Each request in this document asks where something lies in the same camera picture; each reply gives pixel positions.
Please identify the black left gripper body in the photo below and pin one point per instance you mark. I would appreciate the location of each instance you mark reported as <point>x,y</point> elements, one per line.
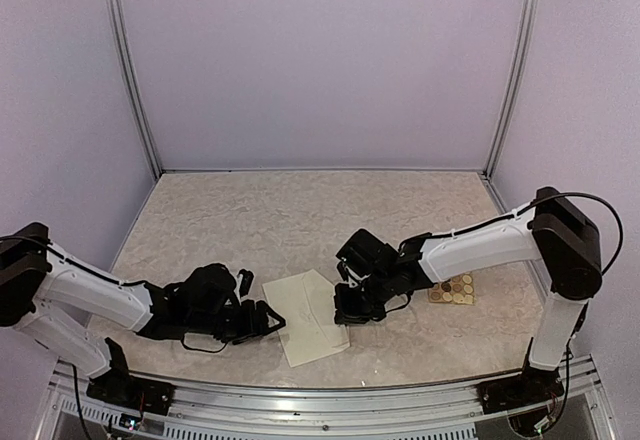
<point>229,328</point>

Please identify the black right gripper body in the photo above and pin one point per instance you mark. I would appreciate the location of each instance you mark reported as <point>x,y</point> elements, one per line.
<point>366,304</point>

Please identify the cream paper envelope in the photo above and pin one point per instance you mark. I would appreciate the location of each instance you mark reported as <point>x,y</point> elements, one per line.
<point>306,302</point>

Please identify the brown sticker sheet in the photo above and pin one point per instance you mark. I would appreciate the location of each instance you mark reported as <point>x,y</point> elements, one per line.
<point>458,290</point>

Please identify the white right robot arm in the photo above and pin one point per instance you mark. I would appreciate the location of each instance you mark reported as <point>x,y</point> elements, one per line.
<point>550,235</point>

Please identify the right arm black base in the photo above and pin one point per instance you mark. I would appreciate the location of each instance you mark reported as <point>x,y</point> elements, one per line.
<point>530,386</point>

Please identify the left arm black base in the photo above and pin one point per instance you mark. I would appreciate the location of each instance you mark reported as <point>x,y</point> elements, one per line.
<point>117,386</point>

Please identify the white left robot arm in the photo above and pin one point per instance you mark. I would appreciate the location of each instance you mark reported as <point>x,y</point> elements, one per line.
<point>38,277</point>

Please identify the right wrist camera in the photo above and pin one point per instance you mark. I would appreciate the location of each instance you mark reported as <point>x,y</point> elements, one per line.
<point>353,271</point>

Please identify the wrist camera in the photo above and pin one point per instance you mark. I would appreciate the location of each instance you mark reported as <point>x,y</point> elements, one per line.
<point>353,271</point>
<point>245,280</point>

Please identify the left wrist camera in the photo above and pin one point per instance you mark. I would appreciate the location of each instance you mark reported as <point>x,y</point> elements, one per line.
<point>245,280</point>

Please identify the left aluminium frame post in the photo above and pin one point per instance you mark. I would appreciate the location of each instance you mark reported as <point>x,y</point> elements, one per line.
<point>132,89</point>

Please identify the aluminium frame post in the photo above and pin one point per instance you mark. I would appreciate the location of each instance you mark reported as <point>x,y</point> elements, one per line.
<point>514,81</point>
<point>132,89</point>

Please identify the right aluminium frame post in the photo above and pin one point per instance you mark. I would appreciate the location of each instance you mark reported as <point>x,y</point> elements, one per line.
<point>514,81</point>

